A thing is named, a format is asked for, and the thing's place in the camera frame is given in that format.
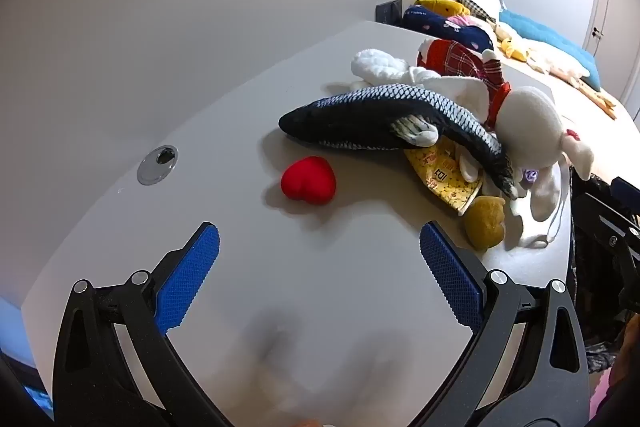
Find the white rabbit plush plaid dress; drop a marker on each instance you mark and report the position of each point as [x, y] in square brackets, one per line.
[530, 117]

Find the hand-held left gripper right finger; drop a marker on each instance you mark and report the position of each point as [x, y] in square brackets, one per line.
[450, 272]

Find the white towel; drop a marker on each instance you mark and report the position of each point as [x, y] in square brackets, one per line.
[375, 64]

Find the tan plush toy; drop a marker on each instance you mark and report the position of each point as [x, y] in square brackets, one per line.
[485, 219]

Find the blue grey fish plush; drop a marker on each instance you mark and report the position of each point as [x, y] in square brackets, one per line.
[380, 117]

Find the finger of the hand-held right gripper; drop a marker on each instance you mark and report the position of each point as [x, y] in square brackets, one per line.
[625, 192]

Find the navy printed pillow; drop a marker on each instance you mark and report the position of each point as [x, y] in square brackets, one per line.
[445, 27]

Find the black trash bag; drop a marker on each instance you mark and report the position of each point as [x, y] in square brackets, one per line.
[595, 287]

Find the mustard yellow plush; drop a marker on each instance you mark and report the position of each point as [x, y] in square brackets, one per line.
[440, 4]

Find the white goose plush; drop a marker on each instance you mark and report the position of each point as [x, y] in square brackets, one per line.
[550, 57]

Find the yellow duck plush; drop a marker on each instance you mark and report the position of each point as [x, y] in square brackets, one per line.
[515, 49]

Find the red heart plush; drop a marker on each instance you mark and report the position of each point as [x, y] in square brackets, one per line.
[307, 181]

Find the pink pillow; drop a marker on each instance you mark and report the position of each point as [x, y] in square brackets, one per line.
[467, 22]

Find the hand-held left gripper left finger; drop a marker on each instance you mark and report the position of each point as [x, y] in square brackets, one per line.
[192, 272]

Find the teal pillow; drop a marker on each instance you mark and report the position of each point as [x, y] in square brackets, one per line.
[545, 37]

